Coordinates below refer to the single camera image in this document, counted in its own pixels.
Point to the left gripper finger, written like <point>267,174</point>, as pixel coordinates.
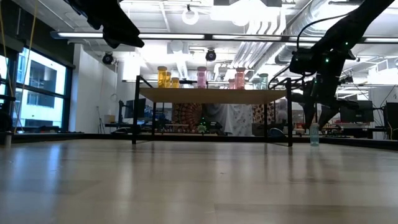
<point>115,25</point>

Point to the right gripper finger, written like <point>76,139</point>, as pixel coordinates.
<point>326,116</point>
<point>310,115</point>

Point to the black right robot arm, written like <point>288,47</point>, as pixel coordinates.
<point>351,26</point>

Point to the white bottle near shelf leg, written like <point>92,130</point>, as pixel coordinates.
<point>314,135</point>

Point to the person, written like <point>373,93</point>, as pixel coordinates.
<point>281,110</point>

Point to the black computer monitor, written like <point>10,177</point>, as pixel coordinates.
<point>363,113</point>
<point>141,108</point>
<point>392,115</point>

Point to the white patterned cloth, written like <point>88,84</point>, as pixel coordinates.
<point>239,119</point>

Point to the large black-framed window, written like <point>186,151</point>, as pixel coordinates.
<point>43,77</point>

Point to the beige box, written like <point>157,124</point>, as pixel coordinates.
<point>109,119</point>

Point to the small green tree decoration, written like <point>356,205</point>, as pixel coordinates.
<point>202,127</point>

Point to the brown patterned tapestry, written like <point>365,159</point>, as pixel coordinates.
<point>186,115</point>

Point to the small white cylinder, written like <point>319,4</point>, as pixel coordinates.
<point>7,140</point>

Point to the silver ventilation duct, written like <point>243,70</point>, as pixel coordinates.
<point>280,57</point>

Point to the wooden shelf black frame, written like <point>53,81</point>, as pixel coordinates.
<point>217,96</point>

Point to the black overhead camera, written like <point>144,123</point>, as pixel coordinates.
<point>211,56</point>

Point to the black aluminium rig frame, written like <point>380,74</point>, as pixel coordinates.
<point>93,136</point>

